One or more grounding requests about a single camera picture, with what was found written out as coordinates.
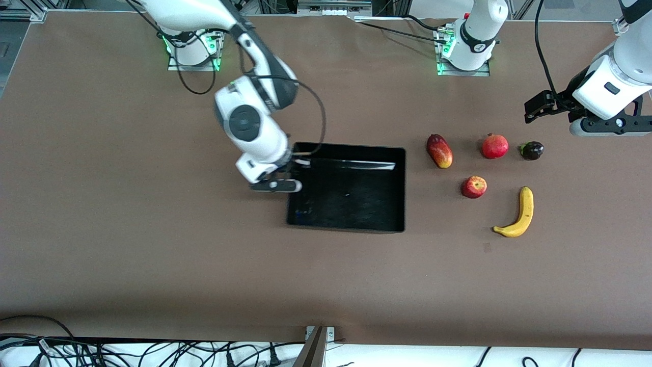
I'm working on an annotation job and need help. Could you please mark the black rectangular box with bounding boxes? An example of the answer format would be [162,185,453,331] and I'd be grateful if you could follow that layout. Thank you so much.
[286,142,406,233]

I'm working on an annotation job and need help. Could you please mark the yellow banana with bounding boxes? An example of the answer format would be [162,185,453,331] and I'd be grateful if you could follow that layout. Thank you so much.
[493,186,534,238]

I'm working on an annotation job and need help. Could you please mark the red yellow apple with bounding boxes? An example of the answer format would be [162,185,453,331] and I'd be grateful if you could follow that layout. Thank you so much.
[461,176,487,199]

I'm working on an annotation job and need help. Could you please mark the dark purple mangosteen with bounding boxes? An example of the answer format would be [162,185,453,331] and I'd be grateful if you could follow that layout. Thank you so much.
[520,141,545,161]

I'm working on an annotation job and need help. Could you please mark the red pomegranate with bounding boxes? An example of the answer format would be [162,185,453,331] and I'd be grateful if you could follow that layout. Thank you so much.
[482,133,509,160]

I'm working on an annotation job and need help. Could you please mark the red yellow mango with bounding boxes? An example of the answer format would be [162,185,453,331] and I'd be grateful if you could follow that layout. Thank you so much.
[427,134,453,169]

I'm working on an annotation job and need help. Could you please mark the white power strip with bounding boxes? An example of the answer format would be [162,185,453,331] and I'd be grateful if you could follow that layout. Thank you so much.
[297,0,373,16]

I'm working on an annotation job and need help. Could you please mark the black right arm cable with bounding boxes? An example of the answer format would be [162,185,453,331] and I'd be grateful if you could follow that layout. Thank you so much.
[125,0,327,156]

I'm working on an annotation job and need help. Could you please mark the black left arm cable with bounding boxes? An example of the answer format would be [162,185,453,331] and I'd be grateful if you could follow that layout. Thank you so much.
[533,0,561,100]

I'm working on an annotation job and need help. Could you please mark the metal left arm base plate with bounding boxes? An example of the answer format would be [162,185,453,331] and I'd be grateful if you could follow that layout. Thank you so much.
[436,24,491,77]

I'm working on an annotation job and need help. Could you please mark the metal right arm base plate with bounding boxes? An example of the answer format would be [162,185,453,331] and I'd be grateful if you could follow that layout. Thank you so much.
[167,31,224,72]

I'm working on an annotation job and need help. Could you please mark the black cable to arm base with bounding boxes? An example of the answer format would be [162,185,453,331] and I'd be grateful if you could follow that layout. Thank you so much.
[354,14,451,45]

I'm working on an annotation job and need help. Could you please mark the dark metal camera post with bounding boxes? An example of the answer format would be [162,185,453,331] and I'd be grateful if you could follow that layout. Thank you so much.
[293,326,336,367]

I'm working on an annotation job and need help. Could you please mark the tangled black cables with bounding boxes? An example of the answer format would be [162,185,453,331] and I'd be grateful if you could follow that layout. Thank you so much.
[0,334,306,367]

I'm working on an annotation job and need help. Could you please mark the long arched black cable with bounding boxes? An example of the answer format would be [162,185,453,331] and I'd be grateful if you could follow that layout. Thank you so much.
[0,314,77,341]

